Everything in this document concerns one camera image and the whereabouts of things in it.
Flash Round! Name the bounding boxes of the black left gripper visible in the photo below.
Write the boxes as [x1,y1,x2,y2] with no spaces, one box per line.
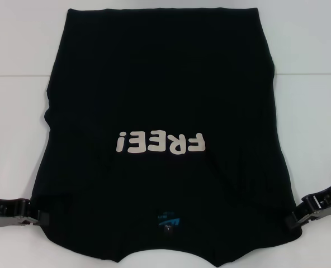
[0,197,51,228]

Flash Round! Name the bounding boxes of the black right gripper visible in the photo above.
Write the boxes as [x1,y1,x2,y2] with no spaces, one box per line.
[283,178,331,231]

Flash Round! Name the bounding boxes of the black shirt with FREE print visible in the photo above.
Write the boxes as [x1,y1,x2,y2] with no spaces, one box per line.
[28,7,305,268]

